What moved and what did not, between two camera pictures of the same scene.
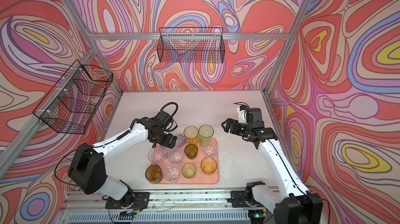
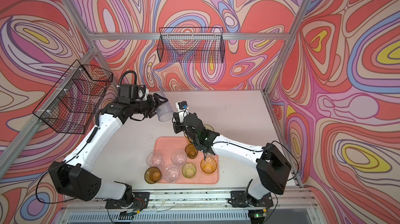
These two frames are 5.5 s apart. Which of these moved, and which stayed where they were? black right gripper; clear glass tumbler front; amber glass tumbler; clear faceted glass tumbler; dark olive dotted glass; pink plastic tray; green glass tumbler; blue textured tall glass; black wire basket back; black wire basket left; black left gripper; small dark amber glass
Moved: blue textured tall glass; clear faceted glass tumbler; black left gripper; black right gripper
Stayed: dark olive dotted glass; clear glass tumbler front; black wire basket back; amber glass tumbler; black wire basket left; small dark amber glass; pink plastic tray; green glass tumbler
